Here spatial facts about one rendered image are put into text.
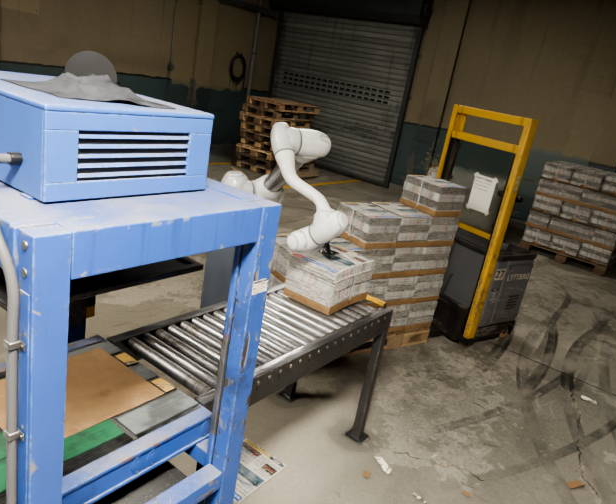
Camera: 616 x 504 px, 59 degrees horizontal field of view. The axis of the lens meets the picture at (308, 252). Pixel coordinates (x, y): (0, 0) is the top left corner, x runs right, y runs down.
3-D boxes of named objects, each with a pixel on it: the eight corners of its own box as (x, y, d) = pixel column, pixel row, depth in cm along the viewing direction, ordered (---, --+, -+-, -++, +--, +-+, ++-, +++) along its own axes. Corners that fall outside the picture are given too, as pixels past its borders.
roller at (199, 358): (161, 336, 228) (162, 326, 227) (241, 387, 203) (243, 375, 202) (151, 340, 224) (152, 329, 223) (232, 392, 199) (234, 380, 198)
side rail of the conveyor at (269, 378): (380, 326, 293) (385, 305, 290) (389, 330, 290) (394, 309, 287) (189, 427, 188) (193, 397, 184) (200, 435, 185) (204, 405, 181)
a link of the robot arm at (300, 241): (307, 255, 257) (328, 244, 250) (287, 257, 245) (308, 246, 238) (299, 234, 259) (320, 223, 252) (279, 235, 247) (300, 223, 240)
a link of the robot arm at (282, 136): (279, 145, 260) (304, 148, 267) (273, 114, 267) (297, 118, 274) (269, 160, 271) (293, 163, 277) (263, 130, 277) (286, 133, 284)
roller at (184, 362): (148, 341, 223) (149, 330, 222) (229, 393, 198) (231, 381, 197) (137, 344, 219) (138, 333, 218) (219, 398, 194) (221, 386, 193)
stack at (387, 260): (246, 342, 391) (263, 232, 365) (370, 324, 456) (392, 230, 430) (272, 370, 361) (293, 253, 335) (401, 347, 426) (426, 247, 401)
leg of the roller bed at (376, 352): (355, 431, 314) (380, 325, 293) (363, 436, 311) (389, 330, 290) (349, 435, 310) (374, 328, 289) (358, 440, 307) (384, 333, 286)
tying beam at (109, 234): (82, 159, 200) (83, 132, 197) (276, 238, 150) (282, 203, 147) (-150, 164, 146) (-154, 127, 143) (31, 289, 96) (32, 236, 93)
